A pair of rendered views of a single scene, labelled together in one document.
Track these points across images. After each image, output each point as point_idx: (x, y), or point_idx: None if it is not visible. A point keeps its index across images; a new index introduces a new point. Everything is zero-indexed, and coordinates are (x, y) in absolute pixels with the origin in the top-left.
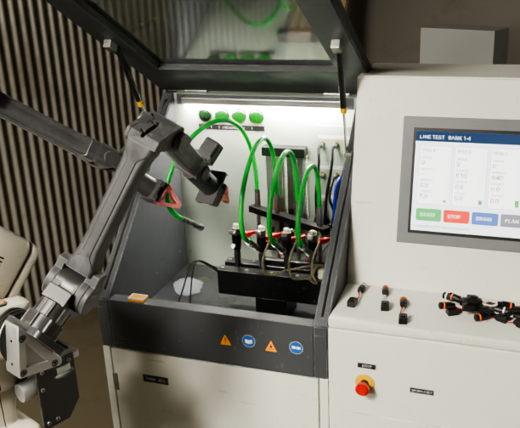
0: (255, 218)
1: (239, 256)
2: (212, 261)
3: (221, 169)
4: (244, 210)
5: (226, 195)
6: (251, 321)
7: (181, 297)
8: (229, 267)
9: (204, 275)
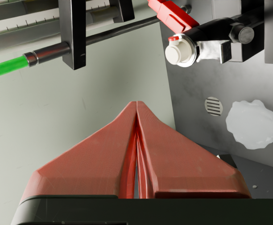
0: (88, 58)
1: (243, 16)
2: (166, 105)
3: (21, 158)
4: (81, 84)
5: (130, 140)
6: None
7: None
8: None
9: (200, 107)
